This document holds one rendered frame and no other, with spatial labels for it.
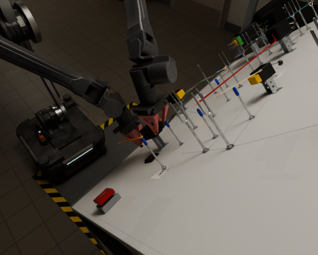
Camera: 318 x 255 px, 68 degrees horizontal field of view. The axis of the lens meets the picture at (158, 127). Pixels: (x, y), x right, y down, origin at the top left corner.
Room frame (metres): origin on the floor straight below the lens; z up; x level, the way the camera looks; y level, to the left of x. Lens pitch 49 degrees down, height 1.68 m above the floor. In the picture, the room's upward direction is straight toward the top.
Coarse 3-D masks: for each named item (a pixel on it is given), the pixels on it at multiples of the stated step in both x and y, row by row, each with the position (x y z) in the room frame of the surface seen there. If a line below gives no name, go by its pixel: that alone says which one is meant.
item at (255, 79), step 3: (255, 75) 0.48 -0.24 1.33; (258, 75) 0.48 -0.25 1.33; (249, 78) 0.48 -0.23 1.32; (252, 78) 0.48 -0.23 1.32; (255, 78) 0.47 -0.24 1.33; (258, 78) 0.47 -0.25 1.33; (249, 81) 0.48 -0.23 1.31; (252, 81) 0.48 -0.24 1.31; (255, 81) 0.47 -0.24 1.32; (258, 81) 0.47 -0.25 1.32; (252, 84) 0.48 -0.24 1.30
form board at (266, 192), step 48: (240, 96) 0.56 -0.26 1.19; (288, 96) 0.40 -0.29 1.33; (144, 144) 0.59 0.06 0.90; (192, 144) 0.38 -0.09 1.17; (240, 144) 0.28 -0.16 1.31; (288, 144) 0.22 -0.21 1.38; (96, 192) 0.36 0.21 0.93; (144, 192) 0.25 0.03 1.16; (192, 192) 0.19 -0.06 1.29; (240, 192) 0.15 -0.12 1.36; (288, 192) 0.13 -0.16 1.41; (144, 240) 0.11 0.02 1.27; (192, 240) 0.09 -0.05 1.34; (240, 240) 0.08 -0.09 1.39; (288, 240) 0.07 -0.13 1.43
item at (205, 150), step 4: (172, 108) 0.37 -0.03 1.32; (180, 108) 0.38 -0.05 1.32; (176, 112) 0.36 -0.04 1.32; (184, 112) 0.37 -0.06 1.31; (188, 124) 0.35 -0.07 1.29; (192, 132) 0.34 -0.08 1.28; (196, 136) 0.33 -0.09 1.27; (200, 144) 0.32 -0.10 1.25; (204, 148) 0.32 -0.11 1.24; (208, 148) 0.32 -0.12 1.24; (204, 152) 0.31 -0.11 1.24
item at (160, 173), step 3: (165, 168) 0.32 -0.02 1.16; (168, 168) 0.31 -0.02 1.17; (159, 171) 0.32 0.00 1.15; (162, 171) 0.31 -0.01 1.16; (165, 171) 0.30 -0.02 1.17; (156, 174) 0.31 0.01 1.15; (159, 174) 0.30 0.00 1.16; (162, 174) 0.29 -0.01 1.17; (153, 177) 0.30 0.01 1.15; (156, 177) 0.29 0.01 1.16; (159, 177) 0.29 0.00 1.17
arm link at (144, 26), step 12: (132, 0) 0.71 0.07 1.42; (144, 0) 0.73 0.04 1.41; (132, 12) 0.68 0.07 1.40; (144, 12) 0.68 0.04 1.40; (132, 24) 0.64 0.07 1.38; (144, 24) 0.63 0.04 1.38; (132, 36) 0.61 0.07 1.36; (144, 36) 0.59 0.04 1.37; (144, 48) 0.56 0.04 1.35; (156, 48) 0.61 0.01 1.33
